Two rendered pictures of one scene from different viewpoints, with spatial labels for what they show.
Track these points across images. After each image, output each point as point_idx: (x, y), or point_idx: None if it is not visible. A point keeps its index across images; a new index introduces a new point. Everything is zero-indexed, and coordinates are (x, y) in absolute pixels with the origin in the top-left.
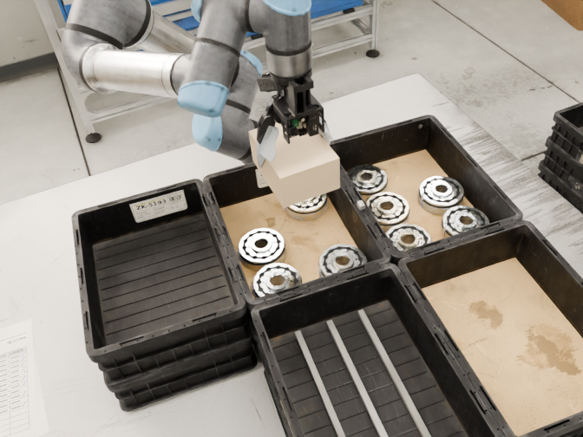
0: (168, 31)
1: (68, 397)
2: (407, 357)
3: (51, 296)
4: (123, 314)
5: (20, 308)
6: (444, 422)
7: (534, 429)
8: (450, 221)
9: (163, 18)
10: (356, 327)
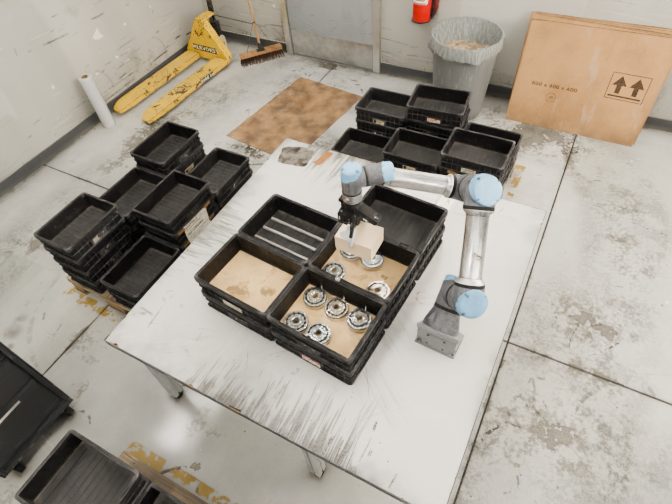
0: (466, 226)
1: None
2: None
3: (450, 224)
4: (396, 214)
5: (455, 214)
6: None
7: (235, 262)
8: (302, 316)
9: (473, 224)
10: None
